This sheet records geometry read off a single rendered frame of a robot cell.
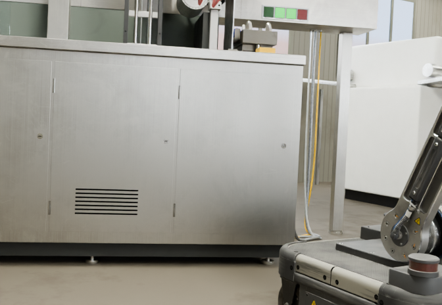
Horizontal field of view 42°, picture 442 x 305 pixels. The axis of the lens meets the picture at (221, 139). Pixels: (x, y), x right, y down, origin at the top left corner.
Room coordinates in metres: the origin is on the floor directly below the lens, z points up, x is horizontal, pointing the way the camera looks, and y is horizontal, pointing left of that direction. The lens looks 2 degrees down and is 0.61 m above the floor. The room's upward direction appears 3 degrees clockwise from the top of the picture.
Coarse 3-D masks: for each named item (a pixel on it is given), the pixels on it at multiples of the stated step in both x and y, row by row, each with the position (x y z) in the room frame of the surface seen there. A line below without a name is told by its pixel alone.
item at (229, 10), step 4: (228, 0) 2.81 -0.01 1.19; (232, 0) 2.71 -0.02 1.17; (228, 4) 2.81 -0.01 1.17; (232, 4) 2.70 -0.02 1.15; (228, 8) 2.80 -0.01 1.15; (232, 8) 2.70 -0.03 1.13; (228, 12) 2.80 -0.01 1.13; (232, 12) 2.69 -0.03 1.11; (228, 16) 2.79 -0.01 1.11; (232, 16) 2.69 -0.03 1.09; (228, 20) 2.79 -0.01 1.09; (232, 20) 2.68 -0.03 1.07; (224, 24) 2.90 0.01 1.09; (228, 24) 2.78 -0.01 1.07; (232, 24) 2.68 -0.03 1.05; (224, 28) 2.89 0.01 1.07; (228, 28) 2.78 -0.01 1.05; (232, 28) 2.67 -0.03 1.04; (224, 32) 2.89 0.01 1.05; (228, 32) 2.77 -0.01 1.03; (224, 36) 2.88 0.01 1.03
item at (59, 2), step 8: (48, 0) 2.60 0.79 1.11; (56, 0) 2.60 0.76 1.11; (64, 0) 2.60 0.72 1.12; (48, 8) 2.59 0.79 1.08; (56, 8) 2.60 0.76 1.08; (64, 8) 2.61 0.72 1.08; (48, 16) 2.59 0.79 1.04; (56, 16) 2.60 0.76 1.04; (64, 16) 2.61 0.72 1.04; (48, 24) 2.59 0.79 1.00; (56, 24) 2.60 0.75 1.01; (64, 24) 2.61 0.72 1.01; (48, 32) 2.59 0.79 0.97; (56, 32) 2.60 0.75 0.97; (64, 32) 2.61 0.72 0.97
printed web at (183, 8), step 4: (148, 0) 2.69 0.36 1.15; (180, 0) 2.68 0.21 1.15; (208, 0) 2.65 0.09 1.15; (148, 4) 2.67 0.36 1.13; (176, 4) 2.85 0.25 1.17; (180, 4) 2.72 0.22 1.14; (184, 4) 2.64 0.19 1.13; (148, 8) 2.64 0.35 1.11; (180, 8) 2.77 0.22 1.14; (184, 8) 2.70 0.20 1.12; (188, 8) 2.66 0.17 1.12; (192, 8) 2.64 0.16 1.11; (196, 8) 2.64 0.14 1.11; (200, 8) 2.64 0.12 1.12; (180, 12) 2.85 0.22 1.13; (184, 12) 2.79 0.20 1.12; (188, 12) 2.75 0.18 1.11; (192, 12) 2.73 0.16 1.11; (196, 12) 2.74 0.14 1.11; (200, 12) 2.86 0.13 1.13; (188, 16) 2.84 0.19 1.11; (192, 16) 2.84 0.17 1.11; (148, 20) 2.60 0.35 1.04
